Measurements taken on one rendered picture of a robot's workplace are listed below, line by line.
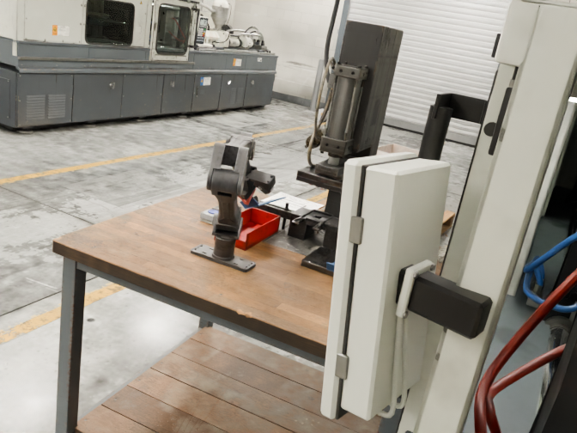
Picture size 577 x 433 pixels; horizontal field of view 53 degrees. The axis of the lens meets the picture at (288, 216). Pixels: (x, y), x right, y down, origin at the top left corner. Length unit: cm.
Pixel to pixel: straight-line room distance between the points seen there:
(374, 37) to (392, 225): 128
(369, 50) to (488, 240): 129
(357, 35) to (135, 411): 151
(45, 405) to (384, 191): 210
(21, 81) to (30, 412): 459
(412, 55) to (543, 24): 1065
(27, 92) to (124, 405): 491
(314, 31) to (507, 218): 1147
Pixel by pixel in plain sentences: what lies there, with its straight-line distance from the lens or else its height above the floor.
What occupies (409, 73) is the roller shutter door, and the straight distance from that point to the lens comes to 1138.
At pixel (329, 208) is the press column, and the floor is 96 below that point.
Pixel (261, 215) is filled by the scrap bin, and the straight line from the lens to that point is 208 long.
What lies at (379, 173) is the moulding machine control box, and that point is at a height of 145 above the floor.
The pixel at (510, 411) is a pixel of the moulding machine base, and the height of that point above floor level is 97.
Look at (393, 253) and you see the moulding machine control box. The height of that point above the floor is 135.
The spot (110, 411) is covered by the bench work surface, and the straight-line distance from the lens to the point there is 224.
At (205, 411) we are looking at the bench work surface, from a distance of 226.
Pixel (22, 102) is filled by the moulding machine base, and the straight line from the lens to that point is 674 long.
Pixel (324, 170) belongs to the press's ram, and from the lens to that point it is 194.
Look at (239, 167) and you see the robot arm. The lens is 149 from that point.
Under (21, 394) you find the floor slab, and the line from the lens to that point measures 270.
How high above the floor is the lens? 162
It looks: 19 degrees down
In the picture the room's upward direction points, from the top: 10 degrees clockwise
